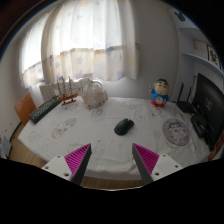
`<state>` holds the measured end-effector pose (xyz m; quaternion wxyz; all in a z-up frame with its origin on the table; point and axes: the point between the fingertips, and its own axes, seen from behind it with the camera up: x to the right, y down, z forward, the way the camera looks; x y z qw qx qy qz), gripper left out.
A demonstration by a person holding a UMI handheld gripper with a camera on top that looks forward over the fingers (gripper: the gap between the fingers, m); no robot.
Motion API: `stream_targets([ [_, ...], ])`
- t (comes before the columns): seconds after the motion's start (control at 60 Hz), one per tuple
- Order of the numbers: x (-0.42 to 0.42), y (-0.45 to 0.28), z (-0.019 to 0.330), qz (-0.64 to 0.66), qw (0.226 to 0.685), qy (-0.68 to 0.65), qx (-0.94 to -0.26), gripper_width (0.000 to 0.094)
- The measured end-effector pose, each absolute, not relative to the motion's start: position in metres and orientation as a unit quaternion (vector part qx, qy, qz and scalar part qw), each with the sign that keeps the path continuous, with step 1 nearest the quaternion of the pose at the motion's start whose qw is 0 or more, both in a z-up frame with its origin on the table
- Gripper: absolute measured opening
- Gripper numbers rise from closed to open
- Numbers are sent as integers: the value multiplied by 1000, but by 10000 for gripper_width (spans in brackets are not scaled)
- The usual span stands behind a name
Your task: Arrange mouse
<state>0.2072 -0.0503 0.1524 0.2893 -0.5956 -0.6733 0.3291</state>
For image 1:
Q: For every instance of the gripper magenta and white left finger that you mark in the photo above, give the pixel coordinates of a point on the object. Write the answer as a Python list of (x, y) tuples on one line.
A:
[(71, 167)]

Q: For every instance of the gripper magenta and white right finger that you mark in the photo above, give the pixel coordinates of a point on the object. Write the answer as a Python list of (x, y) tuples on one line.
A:
[(153, 166)]

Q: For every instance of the round purple mouse pad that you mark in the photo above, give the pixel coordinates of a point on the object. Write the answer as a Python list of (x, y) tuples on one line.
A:
[(176, 132)]

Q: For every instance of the black computer mouse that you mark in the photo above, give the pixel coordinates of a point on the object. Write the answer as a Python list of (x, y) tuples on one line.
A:
[(123, 126)]

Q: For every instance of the white patterned tablecloth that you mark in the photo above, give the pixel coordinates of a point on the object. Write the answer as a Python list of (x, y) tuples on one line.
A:
[(67, 128)]

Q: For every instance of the black keyboard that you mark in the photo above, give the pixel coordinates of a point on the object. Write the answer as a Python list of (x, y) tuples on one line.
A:
[(42, 110)]

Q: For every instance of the wooden model sailing ship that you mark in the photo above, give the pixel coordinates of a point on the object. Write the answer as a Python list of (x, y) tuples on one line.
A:
[(67, 94)]

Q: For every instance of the black wifi router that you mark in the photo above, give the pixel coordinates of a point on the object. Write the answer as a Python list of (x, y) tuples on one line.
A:
[(185, 106)]

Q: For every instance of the black computer monitor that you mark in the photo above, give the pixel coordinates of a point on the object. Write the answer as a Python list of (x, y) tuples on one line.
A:
[(209, 102)]

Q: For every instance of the large white seashell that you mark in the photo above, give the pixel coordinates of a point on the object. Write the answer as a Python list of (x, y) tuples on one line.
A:
[(94, 95)]

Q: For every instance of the cartoon boy figurine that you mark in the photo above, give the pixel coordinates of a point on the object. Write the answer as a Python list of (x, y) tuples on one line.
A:
[(159, 91)]

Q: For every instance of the wooden chair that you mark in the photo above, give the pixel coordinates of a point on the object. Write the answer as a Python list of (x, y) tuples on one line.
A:
[(24, 107)]

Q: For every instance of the white radiator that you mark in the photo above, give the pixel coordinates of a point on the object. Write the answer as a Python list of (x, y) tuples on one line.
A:
[(48, 91)]

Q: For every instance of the framed calligraphy picture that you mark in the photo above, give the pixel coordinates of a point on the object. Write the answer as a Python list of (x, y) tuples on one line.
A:
[(212, 56)]

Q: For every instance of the white sheer curtain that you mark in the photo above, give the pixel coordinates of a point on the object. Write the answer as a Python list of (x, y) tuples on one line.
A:
[(79, 38)]

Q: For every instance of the white wall shelf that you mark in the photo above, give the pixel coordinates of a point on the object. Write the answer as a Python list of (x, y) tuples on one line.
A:
[(193, 58)]

